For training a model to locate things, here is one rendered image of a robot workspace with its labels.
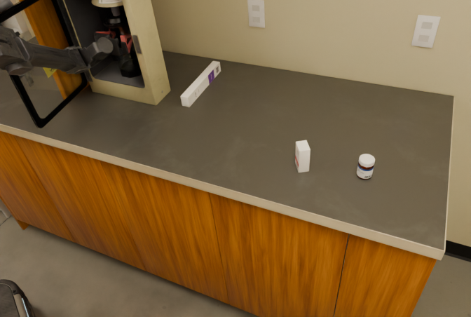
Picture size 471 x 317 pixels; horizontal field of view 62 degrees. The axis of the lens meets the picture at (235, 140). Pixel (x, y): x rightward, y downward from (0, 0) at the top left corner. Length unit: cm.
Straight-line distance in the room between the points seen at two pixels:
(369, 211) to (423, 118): 48
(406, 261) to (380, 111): 53
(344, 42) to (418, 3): 29
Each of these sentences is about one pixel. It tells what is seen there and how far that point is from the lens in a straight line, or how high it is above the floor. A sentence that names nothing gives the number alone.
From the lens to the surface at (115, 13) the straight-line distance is 156.
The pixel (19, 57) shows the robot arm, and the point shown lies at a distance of 107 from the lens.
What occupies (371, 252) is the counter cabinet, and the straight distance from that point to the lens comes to 123.
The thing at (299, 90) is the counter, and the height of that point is 94.
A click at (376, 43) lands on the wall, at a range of 159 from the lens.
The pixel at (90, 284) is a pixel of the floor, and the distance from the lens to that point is 227.
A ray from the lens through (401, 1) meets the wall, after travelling 152.
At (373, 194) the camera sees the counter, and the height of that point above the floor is 94.
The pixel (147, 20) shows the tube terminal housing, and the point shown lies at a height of 126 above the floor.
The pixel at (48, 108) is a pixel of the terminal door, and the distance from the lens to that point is 157.
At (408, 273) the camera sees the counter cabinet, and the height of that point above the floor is 76.
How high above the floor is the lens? 181
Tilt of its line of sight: 41 degrees down
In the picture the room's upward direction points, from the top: 6 degrees counter-clockwise
